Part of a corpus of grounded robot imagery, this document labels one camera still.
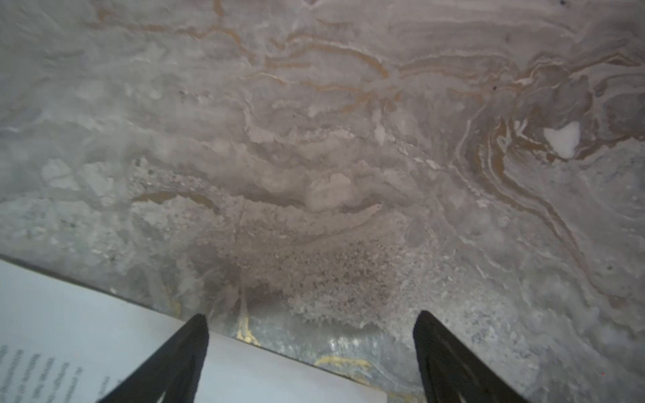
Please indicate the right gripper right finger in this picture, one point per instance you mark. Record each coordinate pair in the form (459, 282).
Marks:
(453, 373)

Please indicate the printed paper sheet back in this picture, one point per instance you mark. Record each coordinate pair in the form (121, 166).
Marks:
(66, 343)

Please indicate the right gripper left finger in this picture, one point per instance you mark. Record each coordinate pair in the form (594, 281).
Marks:
(172, 373)

